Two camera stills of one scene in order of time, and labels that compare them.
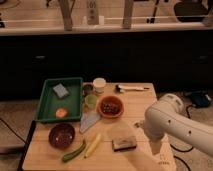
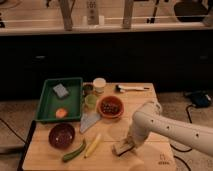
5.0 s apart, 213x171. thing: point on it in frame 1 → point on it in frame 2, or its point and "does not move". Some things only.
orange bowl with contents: [111, 106] does not move
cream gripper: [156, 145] → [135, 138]
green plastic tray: [61, 100] does not move
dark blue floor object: [200, 99] does not move
